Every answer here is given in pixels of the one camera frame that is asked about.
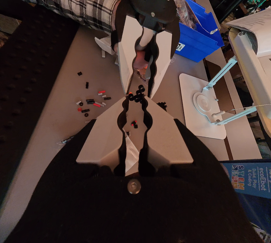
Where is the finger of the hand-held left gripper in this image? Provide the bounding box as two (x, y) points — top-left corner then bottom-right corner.
(148, 32), (173, 97)
(117, 16), (144, 95)

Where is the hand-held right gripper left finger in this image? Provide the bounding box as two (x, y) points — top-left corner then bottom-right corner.
(76, 97), (129, 177)

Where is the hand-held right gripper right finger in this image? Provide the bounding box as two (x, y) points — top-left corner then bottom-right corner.
(139, 96), (193, 177)

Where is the blue plastic bin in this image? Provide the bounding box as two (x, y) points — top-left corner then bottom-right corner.
(175, 0), (224, 62)

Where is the clear plastic parts bag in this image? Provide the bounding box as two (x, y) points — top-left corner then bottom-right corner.
(57, 131), (140, 174)

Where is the black multi-hole connector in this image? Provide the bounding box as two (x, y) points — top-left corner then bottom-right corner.
(128, 85), (147, 104)

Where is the person's left hand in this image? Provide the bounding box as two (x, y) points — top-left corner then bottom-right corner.
(133, 50), (149, 69)

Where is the white book stand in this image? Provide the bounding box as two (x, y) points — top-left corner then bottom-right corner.
(179, 8), (271, 140)

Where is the group of black connector pins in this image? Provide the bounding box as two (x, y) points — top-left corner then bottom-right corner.
(77, 71), (111, 113)

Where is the blue robot kit box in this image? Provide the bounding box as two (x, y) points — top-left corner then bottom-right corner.
(220, 159), (271, 243)

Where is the black studded mat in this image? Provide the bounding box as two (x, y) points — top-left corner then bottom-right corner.
(0, 0), (80, 203)

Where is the building instruction booklet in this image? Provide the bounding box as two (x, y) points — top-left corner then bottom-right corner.
(225, 8), (271, 57)

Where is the brown desk cable flap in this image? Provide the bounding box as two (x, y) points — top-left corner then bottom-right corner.
(204, 59), (236, 114)

